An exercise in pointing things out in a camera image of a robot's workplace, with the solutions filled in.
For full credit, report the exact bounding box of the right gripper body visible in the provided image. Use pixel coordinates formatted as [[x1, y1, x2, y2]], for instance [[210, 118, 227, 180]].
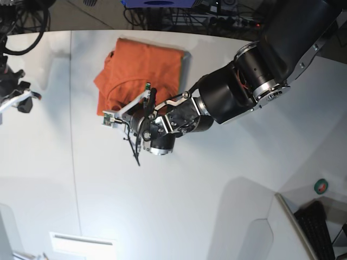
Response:
[[1, 69, 42, 114]]

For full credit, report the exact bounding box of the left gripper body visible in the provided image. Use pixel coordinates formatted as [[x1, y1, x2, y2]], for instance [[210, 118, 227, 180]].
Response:
[[115, 82, 157, 138]]

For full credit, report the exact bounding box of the orange t-shirt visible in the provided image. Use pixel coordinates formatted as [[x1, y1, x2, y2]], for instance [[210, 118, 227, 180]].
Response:
[[94, 38, 185, 116]]

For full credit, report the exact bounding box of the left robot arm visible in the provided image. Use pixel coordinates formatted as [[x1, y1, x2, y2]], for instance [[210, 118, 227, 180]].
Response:
[[104, 1, 346, 155]]

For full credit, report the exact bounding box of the blue box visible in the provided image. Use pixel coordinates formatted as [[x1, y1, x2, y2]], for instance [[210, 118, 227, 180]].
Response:
[[120, 0, 195, 8]]

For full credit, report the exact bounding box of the green tape roll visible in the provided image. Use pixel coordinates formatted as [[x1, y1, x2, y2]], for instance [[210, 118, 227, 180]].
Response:
[[314, 178, 329, 195]]

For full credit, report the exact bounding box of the black keyboard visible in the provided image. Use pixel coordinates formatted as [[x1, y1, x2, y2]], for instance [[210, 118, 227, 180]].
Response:
[[294, 200, 335, 260]]

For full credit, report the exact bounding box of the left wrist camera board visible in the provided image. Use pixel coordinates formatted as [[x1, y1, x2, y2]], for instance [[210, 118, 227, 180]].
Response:
[[102, 110, 117, 128]]

